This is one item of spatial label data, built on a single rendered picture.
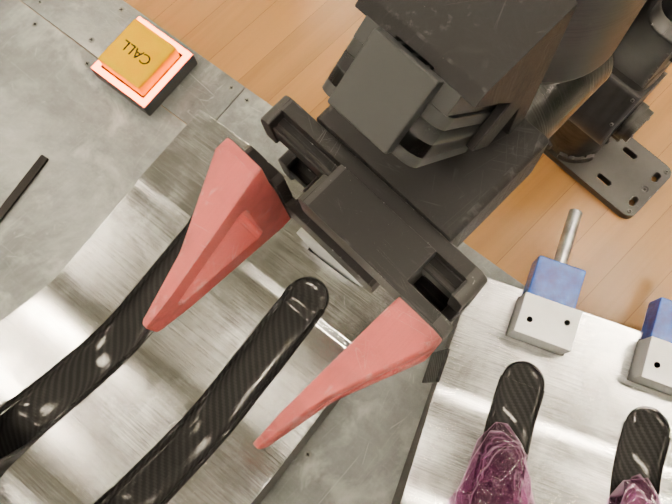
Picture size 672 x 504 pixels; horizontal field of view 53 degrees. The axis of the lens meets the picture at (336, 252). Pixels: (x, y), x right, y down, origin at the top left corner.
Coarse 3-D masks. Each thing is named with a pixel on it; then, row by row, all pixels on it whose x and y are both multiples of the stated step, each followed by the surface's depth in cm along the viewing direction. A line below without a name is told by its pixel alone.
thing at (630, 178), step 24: (552, 144) 67; (576, 144) 65; (624, 144) 68; (576, 168) 68; (600, 168) 67; (624, 168) 67; (648, 168) 67; (600, 192) 67; (624, 192) 67; (648, 192) 66; (624, 216) 66
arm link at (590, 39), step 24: (576, 0) 18; (600, 0) 18; (624, 0) 19; (648, 0) 25; (576, 24) 20; (600, 24) 20; (624, 24) 21; (648, 24) 26; (576, 48) 21; (600, 48) 21; (624, 48) 28; (648, 48) 27; (552, 72) 22; (576, 72) 23; (624, 72) 29; (648, 72) 28
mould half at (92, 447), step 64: (192, 128) 62; (192, 192) 60; (128, 256) 59; (256, 256) 58; (64, 320) 58; (192, 320) 58; (256, 320) 57; (320, 320) 57; (0, 384) 53; (128, 384) 56; (192, 384) 56; (64, 448) 52; (128, 448) 53; (256, 448) 55
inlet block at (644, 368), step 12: (660, 300) 58; (648, 312) 59; (660, 312) 57; (648, 324) 58; (660, 324) 57; (648, 336) 57; (660, 336) 57; (636, 348) 58; (648, 348) 55; (660, 348) 55; (636, 360) 57; (648, 360) 55; (660, 360) 55; (636, 372) 56; (648, 372) 55; (660, 372) 55; (648, 384) 57; (660, 384) 55
